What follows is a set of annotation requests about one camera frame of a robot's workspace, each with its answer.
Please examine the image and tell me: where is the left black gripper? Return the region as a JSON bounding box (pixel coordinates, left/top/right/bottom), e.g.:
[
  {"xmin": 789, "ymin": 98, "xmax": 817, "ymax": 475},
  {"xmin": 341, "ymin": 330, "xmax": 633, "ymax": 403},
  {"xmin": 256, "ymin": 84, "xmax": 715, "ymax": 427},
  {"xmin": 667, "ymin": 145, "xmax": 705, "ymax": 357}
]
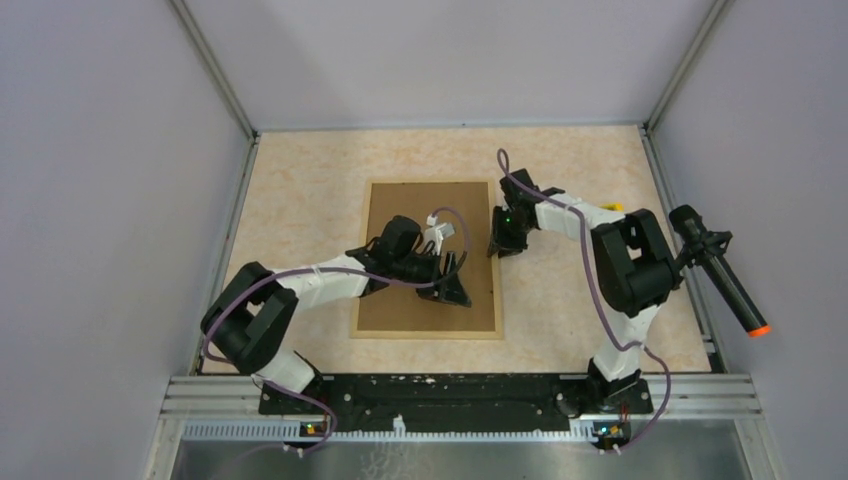
[{"xmin": 392, "ymin": 248, "xmax": 471, "ymax": 307}]

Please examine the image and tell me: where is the light wooden picture frame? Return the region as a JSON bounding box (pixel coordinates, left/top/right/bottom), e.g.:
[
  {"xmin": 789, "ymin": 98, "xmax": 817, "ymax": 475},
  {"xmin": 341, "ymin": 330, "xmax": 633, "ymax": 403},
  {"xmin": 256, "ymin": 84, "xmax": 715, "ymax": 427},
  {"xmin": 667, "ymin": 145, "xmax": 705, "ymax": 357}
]
[{"xmin": 349, "ymin": 177, "xmax": 505, "ymax": 342}]

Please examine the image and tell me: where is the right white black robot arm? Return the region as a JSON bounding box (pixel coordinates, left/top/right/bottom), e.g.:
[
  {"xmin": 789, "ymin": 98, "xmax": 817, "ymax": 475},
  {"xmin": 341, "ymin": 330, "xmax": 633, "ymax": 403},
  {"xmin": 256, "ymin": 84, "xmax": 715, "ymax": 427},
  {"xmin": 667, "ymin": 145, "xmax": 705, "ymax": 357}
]
[{"xmin": 487, "ymin": 169, "xmax": 680, "ymax": 412}]

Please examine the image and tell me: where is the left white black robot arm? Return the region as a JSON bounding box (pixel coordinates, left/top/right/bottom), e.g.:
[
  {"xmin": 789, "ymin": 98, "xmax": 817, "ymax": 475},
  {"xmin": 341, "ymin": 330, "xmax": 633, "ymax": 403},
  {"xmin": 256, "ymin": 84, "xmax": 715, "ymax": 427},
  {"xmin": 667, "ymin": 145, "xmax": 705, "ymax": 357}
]
[{"xmin": 200, "ymin": 213, "xmax": 472, "ymax": 414}]

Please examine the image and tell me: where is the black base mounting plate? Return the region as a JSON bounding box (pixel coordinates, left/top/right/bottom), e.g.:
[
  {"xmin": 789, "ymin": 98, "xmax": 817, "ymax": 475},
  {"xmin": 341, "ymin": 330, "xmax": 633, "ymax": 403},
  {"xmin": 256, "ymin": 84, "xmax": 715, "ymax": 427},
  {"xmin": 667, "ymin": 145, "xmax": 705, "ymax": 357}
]
[{"xmin": 258, "ymin": 373, "xmax": 654, "ymax": 433}]

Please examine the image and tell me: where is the black microphone orange tip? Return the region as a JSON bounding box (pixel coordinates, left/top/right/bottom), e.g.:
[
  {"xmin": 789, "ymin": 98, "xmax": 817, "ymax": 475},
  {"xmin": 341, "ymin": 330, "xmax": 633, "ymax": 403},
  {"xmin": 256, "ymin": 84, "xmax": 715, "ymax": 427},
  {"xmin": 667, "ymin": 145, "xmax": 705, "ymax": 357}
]
[{"xmin": 669, "ymin": 205, "xmax": 771, "ymax": 338}]

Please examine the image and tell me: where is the black microphone tripod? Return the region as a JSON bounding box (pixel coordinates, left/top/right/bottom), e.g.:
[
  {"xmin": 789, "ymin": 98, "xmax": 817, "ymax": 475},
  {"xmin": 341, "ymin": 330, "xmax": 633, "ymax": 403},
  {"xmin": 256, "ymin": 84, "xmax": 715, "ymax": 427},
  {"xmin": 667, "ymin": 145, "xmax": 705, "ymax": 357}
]
[{"xmin": 676, "ymin": 231, "xmax": 733, "ymax": 269}]

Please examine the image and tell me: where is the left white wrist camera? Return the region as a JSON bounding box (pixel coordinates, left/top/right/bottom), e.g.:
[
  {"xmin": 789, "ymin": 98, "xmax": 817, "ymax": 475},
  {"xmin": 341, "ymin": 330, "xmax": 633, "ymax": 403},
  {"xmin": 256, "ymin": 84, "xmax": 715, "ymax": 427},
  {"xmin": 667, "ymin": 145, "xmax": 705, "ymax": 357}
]
[{"xmin": 422, "ymin": 213, "xmax": 455, "ymax": 256}]

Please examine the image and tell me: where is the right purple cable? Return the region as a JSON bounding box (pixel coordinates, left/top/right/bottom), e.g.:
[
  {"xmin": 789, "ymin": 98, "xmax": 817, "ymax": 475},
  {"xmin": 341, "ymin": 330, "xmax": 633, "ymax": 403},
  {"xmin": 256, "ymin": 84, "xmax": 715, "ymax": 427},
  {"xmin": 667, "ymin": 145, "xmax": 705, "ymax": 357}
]
[{"xmin": 496, "ymin": 148, "xmax": 672, "ymax": 455}]

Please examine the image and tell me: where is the white toothed cable rail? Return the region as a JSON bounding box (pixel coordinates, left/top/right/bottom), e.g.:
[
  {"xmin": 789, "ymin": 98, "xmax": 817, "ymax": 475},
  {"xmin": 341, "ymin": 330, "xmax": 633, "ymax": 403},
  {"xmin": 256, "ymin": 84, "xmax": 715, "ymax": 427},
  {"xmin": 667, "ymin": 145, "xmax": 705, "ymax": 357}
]
[{"xmin": 182, "ymin": 417, "xmax": 598, "ymax": 444}]

